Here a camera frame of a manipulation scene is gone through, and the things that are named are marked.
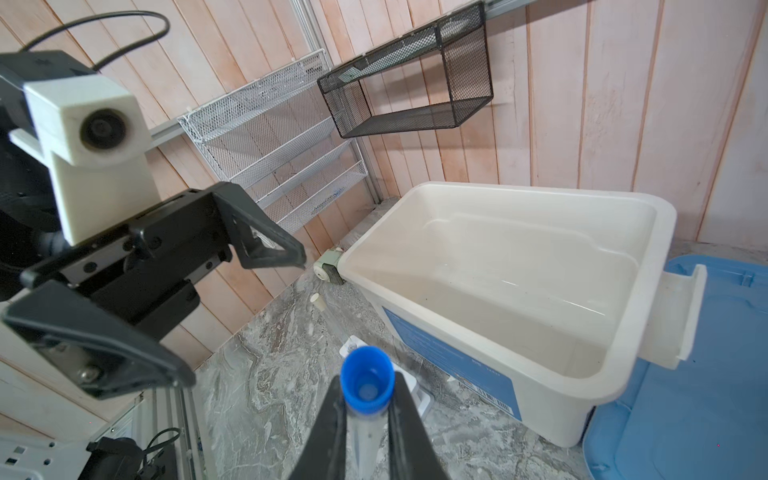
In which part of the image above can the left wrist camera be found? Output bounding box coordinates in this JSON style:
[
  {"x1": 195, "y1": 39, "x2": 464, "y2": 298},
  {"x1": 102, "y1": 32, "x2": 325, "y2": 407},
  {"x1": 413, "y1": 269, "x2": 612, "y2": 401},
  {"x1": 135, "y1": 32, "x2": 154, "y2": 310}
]
[{"x1": 11, "y1": 74, "x2": 161, "y2": 246}]

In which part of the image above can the blue plastic bin lid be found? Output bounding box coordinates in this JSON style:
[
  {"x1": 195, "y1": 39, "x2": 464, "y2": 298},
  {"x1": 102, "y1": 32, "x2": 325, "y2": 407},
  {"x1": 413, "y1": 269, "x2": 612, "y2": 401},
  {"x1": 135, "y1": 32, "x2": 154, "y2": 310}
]
[{"x1": 583, "y1": 255, "x2": 767, "y2": 479}]

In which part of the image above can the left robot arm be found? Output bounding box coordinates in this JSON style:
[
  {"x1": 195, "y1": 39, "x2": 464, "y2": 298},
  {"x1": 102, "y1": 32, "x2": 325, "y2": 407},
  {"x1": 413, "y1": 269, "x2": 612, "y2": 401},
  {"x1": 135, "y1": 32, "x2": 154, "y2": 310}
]
[{"x1": 1, "y1": 50, "x2": 306, "y2": 400}]

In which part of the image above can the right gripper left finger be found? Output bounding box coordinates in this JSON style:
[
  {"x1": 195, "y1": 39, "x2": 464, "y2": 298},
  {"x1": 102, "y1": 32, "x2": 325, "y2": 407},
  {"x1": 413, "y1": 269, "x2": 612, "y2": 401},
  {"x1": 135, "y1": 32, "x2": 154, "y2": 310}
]
[{"x1": 289, "y1": 375, "x2": 347, "y2": 480}]

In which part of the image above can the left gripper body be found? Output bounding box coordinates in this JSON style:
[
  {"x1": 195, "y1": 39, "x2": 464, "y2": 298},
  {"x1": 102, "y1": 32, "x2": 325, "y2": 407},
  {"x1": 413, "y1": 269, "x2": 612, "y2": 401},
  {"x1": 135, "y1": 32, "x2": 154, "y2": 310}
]
[{"x1": 2, "y1": 185, "x2": 240, "y2": 336}]

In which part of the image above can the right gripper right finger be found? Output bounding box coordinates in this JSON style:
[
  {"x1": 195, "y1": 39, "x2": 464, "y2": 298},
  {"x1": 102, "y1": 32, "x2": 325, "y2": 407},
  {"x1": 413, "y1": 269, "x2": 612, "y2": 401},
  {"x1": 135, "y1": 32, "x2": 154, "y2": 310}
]
[{"x1": 387, "y1": 372, "x2": 450, "y2": 480}]

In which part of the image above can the white test tube rack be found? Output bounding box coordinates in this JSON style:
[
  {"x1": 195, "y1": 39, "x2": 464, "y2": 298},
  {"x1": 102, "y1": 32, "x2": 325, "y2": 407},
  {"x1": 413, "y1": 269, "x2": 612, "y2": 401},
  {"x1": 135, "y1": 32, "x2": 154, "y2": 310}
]
[{"x1": 339, "y1": 336, "x2": 432, "y2": 418}]

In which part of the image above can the black wire mesh basket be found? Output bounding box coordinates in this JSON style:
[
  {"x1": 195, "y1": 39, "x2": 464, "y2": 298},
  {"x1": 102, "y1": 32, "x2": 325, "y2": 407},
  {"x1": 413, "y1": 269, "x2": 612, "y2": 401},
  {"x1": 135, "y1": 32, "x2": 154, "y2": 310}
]
[{"x1": 317, "y1": 2, "x2": 494, "y2": 139}]

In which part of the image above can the blue capped test tube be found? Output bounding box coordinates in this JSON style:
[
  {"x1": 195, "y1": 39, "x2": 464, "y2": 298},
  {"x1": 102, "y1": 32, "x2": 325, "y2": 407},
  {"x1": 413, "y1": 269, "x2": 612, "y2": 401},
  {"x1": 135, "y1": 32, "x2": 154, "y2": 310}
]
[{"x1": 340, "y1": 346, "x2": 395, "y2": 479}]

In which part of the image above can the white wire mesh shelf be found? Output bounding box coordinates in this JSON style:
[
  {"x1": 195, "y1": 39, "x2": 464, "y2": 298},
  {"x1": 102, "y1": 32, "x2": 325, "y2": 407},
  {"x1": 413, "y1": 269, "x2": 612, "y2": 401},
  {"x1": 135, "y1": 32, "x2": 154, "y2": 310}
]
[{"x1": 179, "y1": 49, "x2": 368, "y2": 233}]

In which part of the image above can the white plastic storage bin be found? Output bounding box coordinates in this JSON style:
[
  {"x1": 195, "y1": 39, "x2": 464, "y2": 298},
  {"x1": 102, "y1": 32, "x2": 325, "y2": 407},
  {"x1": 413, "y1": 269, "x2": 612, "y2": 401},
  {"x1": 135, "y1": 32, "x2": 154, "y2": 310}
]
[{"x1": 338, "y1": 182, "x2": 707, "y2": 448}]

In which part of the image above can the green white pencil sharpener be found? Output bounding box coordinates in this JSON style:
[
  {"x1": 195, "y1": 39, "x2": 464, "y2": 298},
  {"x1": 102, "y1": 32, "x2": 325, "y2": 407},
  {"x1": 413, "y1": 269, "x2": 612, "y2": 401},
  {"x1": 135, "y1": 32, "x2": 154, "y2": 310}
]
[{"x1": 313, "y1": 247, "x2": 345, "y2": 285}]

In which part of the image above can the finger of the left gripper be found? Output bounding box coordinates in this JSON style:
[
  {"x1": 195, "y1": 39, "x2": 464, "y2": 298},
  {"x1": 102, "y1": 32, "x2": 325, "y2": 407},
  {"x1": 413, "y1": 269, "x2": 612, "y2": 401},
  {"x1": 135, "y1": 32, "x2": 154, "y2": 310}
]
[
  {"x1": 209, "y1": 182, "x2": 307, "y2": 269},
  {"x1": 1, "y1": 281, "x2": 196, "y2": 400}
]

